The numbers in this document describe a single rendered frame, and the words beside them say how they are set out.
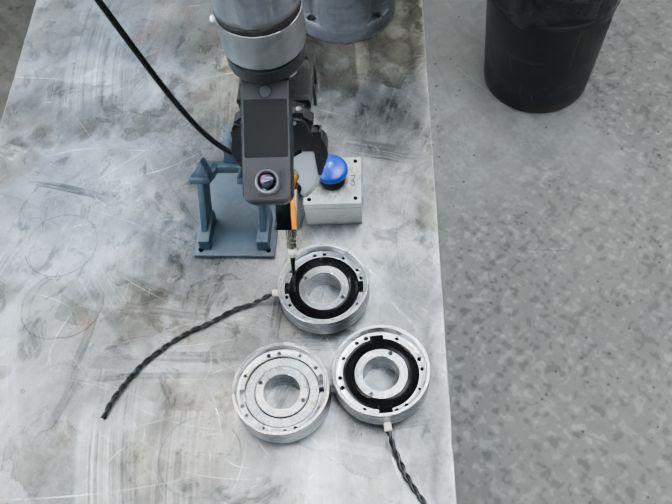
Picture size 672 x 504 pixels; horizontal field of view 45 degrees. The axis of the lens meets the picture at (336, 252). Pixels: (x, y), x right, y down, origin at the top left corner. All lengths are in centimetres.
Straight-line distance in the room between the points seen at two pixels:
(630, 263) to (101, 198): 127
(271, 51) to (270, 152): 9
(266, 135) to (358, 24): 48
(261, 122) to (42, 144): 51
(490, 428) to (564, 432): 15
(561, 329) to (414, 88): 87
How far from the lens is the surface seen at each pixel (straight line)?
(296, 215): 87
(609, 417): 180
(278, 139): 74
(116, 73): 124
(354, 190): 98
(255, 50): 70
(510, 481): 172
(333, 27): 120
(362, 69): 117
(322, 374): 89
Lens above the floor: 164
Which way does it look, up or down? 58 degrees down
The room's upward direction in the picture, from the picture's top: 7 degrees counter-clockwise
